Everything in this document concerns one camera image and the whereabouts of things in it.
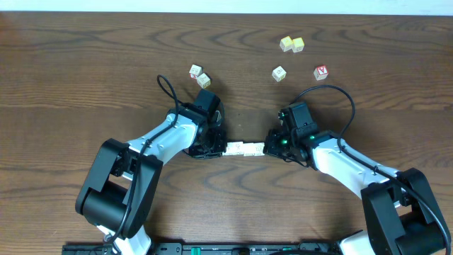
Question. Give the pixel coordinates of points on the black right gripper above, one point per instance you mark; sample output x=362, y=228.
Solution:
x=270, y=146

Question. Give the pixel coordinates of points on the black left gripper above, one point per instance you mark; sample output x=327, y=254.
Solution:
x=218, y=142

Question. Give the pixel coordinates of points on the blue letter X block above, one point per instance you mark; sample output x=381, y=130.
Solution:
x=236, y=148

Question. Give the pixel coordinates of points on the red edged wooden block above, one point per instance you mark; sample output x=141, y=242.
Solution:
x=259, y=149

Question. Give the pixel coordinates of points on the white wooden block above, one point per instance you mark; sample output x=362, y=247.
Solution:
x=249, y=149

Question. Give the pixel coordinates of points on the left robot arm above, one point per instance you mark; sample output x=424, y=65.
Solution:
x=118, y=192

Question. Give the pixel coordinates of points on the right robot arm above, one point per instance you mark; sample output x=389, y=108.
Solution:
x=401, y=213

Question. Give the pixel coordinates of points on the yellow letter wooden block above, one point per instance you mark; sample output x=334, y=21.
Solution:
x=203, y=80

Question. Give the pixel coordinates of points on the plain drawing wooden block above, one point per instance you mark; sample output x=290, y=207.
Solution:
x=279, y=74

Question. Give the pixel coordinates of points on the red number 3 block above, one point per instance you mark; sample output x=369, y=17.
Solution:
x=195, y=71

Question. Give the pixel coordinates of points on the red letter V block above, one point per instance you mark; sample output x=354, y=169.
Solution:
x=320, y=72

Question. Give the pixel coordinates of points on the pale yellow block left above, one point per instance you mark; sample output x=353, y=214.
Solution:
x=286, y=43

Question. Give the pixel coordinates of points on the yellow block right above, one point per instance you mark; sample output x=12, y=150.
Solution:
x=298, y=44

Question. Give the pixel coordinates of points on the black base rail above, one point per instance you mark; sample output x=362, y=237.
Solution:
x=214, y=249

